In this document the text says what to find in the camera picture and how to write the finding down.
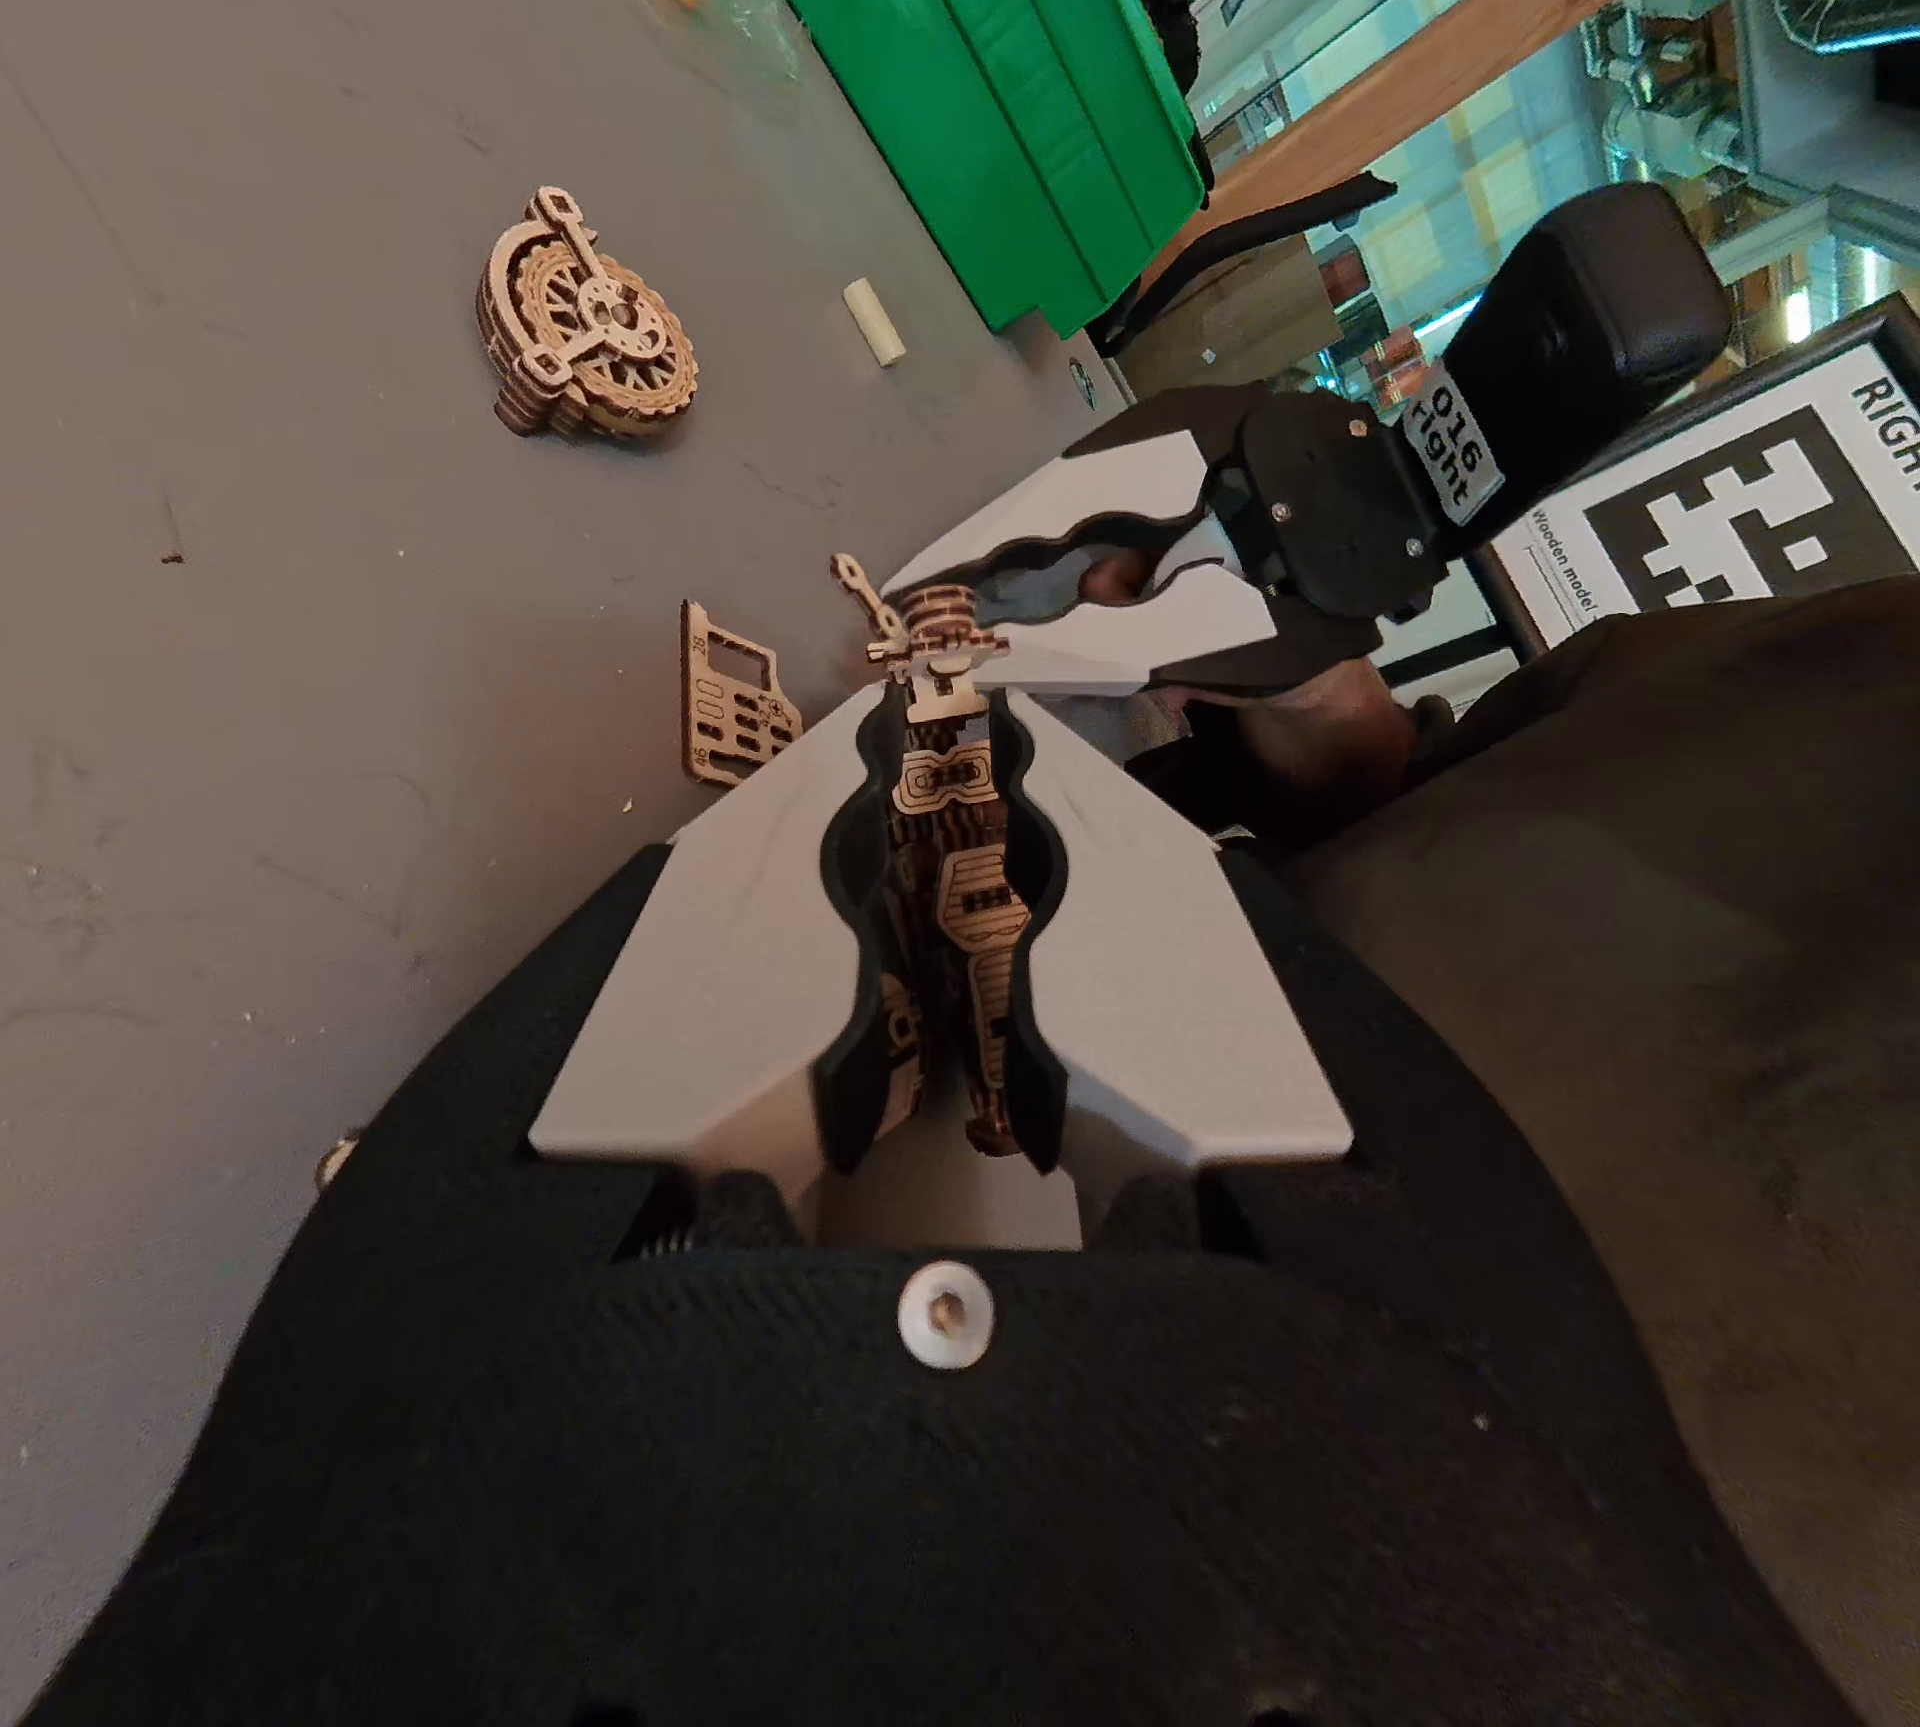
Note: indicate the small slotted wooden piece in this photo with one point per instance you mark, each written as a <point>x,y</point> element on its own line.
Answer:
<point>695,683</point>

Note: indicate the wooden wheel assembly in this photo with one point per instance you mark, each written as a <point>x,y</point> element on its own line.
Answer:
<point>600,323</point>

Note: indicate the small white cylinder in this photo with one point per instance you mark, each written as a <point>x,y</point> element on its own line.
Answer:
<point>874,323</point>

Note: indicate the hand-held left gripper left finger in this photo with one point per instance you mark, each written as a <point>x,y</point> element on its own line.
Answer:
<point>705,1007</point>

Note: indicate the framed marker sign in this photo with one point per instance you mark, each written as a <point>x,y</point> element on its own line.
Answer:
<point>1724,511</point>

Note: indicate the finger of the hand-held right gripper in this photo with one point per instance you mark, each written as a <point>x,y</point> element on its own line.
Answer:
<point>1171,631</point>
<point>1081,495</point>

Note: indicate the wooden ceiling beam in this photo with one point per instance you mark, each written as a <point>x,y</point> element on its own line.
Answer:
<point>1501,16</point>

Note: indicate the wooden motorbike body assembly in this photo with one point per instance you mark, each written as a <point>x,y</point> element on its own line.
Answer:
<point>960,887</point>

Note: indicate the green plastic bin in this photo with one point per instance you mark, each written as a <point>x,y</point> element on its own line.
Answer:
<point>930,31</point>

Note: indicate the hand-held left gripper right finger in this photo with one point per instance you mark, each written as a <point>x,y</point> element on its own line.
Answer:
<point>1201,1007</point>

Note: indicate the person's right hand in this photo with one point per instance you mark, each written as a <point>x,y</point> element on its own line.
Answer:
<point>1334,737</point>

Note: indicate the grey desk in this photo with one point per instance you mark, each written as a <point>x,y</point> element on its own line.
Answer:
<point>300,857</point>

